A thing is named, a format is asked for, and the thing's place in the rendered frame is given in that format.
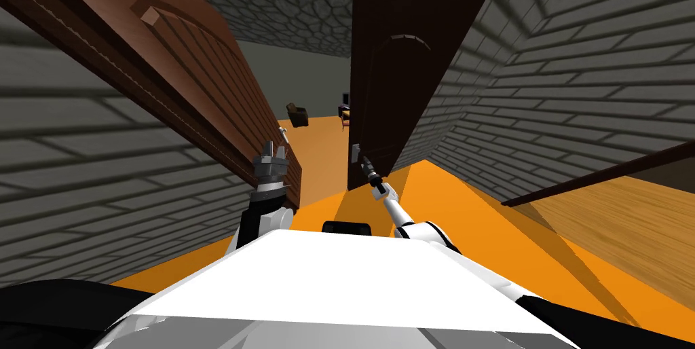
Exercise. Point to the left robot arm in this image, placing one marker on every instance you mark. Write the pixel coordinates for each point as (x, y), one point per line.
(265, 219)

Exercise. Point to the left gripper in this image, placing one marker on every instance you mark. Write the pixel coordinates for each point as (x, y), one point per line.
(270, 170)

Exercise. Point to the dark desk with monitor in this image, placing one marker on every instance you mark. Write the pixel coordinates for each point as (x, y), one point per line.
(345, 110)

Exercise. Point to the dark brown door leaf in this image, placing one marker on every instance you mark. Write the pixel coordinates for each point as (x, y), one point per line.
(404, 72)

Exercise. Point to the brown louvered door leaf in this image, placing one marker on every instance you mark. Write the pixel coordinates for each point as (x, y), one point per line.
(190, 77)

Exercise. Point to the brown armchair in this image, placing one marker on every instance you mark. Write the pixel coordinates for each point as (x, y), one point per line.
(297, 115)

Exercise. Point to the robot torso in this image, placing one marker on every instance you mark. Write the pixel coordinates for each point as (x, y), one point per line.
(347, 284)

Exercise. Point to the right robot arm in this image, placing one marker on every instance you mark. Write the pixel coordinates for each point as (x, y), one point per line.
(400, 215)

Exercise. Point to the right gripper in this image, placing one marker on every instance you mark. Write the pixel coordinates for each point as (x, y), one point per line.
(372, 171)

